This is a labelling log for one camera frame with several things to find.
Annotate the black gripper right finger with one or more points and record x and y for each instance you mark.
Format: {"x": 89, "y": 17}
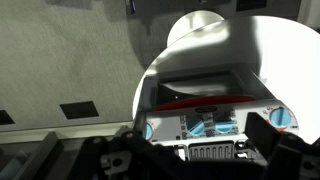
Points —
{"x": 288, "y": 156}

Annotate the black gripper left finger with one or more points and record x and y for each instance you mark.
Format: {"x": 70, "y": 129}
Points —
{"x": 156, "y": 162}

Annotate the grey toy stove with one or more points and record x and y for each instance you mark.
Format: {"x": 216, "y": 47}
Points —
{"x": 201, "y": 113}

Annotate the round white side table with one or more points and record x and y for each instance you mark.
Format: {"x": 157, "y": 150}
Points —
{"x": 284, "y": 54}

